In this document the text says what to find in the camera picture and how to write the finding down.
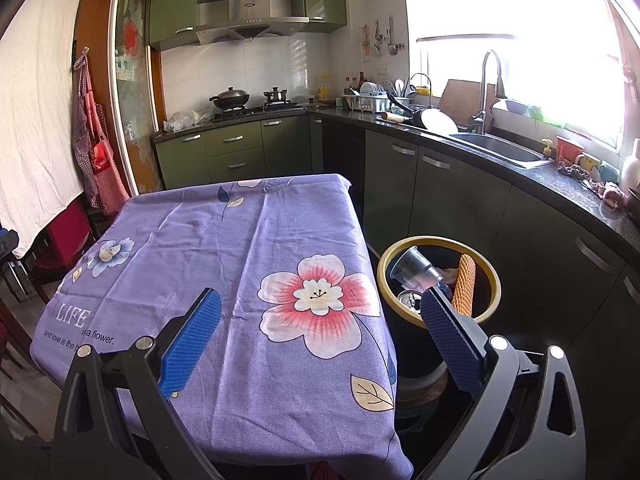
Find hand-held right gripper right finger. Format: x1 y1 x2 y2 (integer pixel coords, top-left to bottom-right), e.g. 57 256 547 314
420 285 587 480

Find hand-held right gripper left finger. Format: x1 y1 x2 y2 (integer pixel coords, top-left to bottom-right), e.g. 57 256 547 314
52 287 223 480

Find black bin with yellow rim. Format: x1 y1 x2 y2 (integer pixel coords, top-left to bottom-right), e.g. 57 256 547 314
377 235 502 378

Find orange foam net sleeve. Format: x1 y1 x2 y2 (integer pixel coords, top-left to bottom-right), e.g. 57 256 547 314
452 254 477 317

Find clear plastic cup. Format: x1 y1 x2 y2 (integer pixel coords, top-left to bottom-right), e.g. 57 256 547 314
390 246 445 292

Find round wooden stand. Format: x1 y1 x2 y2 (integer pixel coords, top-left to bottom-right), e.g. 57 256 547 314
397 362 449 408

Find purple floral tablecloth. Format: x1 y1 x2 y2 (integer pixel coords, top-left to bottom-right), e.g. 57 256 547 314
30 173 416 480

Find red checkered apron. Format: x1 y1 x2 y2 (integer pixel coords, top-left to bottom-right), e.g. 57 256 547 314
72 55 132 215

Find green base cabinets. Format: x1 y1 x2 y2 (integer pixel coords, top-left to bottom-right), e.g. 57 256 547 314
152 112 640 361

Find steel sink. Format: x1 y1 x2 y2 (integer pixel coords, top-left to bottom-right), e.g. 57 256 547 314
448 131 555 169

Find white round pan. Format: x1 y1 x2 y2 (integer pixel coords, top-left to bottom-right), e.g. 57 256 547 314
419 108 459 134

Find clear plastic bag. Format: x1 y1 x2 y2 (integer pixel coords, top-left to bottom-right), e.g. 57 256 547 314
164 109 213 133

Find steel faucet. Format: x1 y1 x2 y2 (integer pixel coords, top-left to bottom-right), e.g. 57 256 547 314
469 50 507 134

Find red mug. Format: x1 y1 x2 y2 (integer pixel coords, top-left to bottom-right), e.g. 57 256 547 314
556 136 584 166

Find glass sliding door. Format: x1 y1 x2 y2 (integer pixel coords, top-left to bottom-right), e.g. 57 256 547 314
109 0 166 196

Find gas stove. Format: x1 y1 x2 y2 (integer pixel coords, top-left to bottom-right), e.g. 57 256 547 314
212 102 307 121

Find wooden cutting board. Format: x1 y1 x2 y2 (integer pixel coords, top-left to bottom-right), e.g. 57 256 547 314
440 79 496 123

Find black wok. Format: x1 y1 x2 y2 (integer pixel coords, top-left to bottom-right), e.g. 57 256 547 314
209 86 251 111

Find white dish rack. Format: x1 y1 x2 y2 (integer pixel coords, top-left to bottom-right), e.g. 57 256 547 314
342 81 393 112

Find white ceramic jug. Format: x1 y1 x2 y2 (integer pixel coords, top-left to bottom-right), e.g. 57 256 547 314
620 138 640 188

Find white hanging cloth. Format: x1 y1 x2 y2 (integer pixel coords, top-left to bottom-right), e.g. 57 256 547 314
0 0 86 260

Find hanging kitchen utensils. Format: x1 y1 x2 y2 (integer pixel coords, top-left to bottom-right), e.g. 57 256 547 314
357 16 406 58

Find steel range hood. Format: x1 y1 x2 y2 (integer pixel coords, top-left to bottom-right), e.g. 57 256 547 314
195 0 310 45

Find green wall cabinets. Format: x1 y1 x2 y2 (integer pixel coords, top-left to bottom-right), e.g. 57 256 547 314
149 0 348 52

